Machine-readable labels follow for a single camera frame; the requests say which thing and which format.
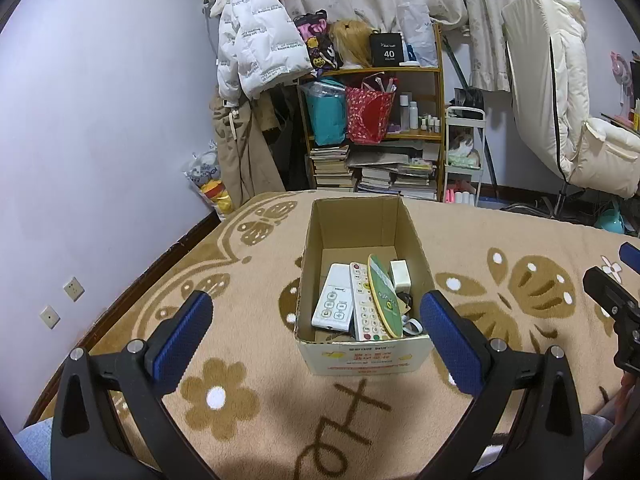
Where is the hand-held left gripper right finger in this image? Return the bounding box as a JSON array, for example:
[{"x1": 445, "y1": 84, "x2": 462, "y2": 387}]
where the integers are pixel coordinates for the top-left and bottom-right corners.
[{"x1": 417, "y1": 290, "x2": 583, "y2": 480}]

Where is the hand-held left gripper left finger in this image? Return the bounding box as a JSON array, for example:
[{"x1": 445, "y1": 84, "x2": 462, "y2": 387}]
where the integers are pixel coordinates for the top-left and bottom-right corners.
[{"x1": 50, "y1": 290, "x2": 221, "y2": 480}]

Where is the green oval board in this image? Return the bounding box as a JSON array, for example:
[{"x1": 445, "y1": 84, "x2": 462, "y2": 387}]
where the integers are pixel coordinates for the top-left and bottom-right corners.
[{"x1": 367, "y1": 253, "x2": 405, "y2": 339}]

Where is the white charger block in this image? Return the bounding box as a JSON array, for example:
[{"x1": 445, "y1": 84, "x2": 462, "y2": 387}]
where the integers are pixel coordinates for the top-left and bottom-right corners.
[{"x1": 390, "y1": 259, "x2": 412, "y2": 292}]

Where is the cardboard box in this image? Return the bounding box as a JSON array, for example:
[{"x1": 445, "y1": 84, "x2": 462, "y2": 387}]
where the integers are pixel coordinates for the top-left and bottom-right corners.
[{"x1": 294, "y1": 195, "x2": 435, "y2": 377}]

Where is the white remote with coloured buttons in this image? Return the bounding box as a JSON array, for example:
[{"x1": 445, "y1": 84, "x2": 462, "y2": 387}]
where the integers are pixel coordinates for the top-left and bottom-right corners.
[{"x1": 349, "y1": 261, "x2": 390, "y2": 341}]

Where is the white air conditioner remote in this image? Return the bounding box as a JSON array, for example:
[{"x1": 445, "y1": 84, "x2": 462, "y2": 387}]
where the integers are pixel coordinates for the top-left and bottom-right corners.
[{"x1": 311, "y1": 263, "x2": 353, "y2": 332}]

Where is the person's right forearm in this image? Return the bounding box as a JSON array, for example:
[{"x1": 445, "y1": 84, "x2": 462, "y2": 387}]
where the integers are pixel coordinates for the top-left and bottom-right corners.
[{"x1": 602, "y1": 371, "x2": 640, "y2": 461}]

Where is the teal plastic container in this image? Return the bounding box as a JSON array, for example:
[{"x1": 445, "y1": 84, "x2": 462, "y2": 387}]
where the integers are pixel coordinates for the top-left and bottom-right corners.
[{"x1": 595, "y1": 202, "x2": 626, "y2": 234}]

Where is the person's right leg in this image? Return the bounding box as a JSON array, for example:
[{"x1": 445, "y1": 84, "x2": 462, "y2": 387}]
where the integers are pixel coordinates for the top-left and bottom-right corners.
[{"x1": 581, "y1": 412, "x2": 615, "y2": 461}]

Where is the person's leg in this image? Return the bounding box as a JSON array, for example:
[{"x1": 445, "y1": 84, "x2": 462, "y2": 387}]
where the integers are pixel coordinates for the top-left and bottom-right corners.
[
  {"x1": 581, "y1": 412, "x2": 615, "y2": 461},
  {"x1": 17, "y1": 417, "x2": 56, "y2": 480}
]

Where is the beige printed blanket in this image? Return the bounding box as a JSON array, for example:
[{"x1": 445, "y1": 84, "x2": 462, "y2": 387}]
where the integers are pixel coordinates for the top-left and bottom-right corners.
[{"x1": 20, "y1": 190, "x2": 640, "y2": 480}]

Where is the bag of plush toys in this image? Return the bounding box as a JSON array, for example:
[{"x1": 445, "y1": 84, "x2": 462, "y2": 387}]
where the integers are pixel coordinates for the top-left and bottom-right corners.
[{"x1": 184, "y1": 150, "x2": 235, "y2": 221}]

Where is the pink desk fan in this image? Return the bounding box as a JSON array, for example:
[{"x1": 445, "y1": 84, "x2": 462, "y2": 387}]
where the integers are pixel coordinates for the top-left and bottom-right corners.
[{"x1": 610, "y1": 51, "x2": 636, "y2": 111}]

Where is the person's left leg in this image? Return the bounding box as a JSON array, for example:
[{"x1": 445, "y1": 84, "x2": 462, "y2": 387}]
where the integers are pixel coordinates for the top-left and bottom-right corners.
[{"x1": 17, "y1": 417, "x2": 56, "y2": 480}]

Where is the beige trench coat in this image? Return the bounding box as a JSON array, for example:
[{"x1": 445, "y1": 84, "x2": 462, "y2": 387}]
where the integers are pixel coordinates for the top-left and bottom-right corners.
[{"x1": 210, "y1": 92, "x2": 286, "y2": 209}]

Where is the stack of books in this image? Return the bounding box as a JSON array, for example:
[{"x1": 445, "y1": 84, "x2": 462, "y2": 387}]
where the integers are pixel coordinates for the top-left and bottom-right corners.
[{"x1": 309, "y1": 144, "x2": 441, "y2": 201}]

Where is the white trolley cart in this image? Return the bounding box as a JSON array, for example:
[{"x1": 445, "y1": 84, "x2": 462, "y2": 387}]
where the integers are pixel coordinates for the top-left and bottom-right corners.
[{"x1": 442, "y1": 106, "x2": 487, "y2": 207}]

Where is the wooden shelf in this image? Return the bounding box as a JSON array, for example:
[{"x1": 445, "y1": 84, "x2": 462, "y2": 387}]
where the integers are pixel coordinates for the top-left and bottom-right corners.
[{"x1": 297, "y1": 22, "x2": 446, "y2": 204}]

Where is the red gift bag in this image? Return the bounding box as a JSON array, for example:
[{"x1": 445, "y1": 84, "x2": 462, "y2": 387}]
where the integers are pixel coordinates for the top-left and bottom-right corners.
[{"x1": 345, "y1": 77, "x2": 397, "y2": 145}]

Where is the teal bag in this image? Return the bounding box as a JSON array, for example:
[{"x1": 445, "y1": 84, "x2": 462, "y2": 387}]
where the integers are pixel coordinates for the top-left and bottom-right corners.
[{"x1": 302, "y1": 80, "x2": 348, "y2": 147}]

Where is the black box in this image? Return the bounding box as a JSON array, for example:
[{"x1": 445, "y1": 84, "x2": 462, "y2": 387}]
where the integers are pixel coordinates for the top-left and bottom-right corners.
[{"x1": 370, "y1": 31, "x2": 405, "y2": 67}]

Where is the white plastic bag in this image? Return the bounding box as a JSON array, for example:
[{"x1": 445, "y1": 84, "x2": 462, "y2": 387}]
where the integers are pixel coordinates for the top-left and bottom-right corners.
[{"x1": 397, "y1": 1, "x2": 437, "y2": 67}]

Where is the white puffer jacket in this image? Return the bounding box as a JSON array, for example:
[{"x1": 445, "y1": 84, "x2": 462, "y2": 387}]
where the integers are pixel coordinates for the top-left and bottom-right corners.
[{"x1": 210, "y1": 0, "x2": 314, "y2": 101}]

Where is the blond wig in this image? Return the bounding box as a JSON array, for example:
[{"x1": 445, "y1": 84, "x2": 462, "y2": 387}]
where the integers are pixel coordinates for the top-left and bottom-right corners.
[{"x1": 329, "y1": 19, "x2": 374, "y2": 70}]

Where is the colourful tote bag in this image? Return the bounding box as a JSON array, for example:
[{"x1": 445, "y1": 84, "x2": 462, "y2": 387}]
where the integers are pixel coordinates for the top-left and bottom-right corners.
[{"x1": 294, "y1": 9, "x2": 343, "y2": 71}]

